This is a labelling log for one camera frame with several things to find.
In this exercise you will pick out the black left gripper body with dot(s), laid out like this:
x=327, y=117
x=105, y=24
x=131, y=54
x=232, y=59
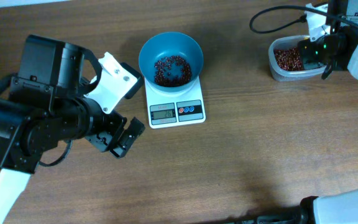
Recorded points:
x=110, y=134

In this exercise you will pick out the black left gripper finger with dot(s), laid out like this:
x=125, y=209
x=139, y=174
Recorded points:
x=124, y=142
x=138, y=84

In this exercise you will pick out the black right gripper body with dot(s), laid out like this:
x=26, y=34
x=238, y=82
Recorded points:
x=309, y=52

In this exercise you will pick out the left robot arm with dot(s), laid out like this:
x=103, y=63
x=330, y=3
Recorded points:
x=61, y=93

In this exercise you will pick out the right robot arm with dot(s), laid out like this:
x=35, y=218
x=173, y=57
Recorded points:
x=342, y=16

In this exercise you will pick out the red beans in bowl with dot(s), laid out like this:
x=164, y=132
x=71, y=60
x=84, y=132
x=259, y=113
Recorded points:
x=172, y=71

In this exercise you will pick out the blue plastic bowl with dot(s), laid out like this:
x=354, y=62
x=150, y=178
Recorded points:
x=167, y=44

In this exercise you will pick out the white digital kitchen scale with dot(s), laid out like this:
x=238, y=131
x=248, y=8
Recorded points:
x=169, y=109

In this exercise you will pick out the red adzuki beans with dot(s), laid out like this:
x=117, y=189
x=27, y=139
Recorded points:
x=289, y=59

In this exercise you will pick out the clear plastic container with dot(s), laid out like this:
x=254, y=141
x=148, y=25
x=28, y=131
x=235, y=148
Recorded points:
x=286, y=43

